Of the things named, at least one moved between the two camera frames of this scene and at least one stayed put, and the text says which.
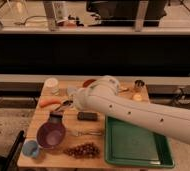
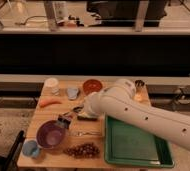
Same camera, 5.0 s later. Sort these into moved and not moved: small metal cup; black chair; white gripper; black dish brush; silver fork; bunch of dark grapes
Moved: black dish brush; white gripper
Not moved: bunch of dark grapes; black chair; small metal cup; silver fork
